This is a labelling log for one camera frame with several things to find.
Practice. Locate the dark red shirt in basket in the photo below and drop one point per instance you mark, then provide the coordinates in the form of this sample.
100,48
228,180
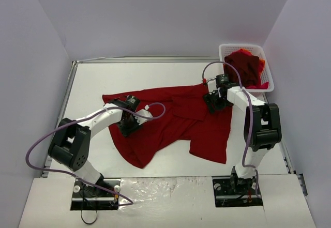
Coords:
247,66

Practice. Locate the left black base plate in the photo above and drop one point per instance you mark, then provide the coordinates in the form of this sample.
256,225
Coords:
86,197

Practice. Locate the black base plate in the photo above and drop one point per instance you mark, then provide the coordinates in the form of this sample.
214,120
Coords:
86,197
226,196

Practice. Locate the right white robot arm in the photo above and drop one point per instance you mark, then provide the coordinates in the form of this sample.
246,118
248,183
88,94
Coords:
262,128

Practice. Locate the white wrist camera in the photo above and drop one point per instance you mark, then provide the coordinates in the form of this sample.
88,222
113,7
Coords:
215,94
143,115

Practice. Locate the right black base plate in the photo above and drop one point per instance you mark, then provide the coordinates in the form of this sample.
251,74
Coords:
226,196

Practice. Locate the red t shirt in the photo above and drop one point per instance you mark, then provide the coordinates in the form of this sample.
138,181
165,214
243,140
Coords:
185,116

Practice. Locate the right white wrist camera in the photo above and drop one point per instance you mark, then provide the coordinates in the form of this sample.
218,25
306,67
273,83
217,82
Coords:
215,94

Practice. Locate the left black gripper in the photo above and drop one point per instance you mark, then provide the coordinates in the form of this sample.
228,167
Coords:
128,127

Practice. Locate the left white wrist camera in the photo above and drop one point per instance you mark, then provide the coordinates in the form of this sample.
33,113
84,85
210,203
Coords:
143,115

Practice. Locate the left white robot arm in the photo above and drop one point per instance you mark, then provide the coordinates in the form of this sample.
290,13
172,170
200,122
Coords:
71,141

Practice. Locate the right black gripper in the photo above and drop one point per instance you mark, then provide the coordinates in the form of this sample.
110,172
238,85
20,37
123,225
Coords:
211,101

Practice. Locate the orange shirt in basket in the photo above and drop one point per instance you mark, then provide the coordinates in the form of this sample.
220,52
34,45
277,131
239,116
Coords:
264,82

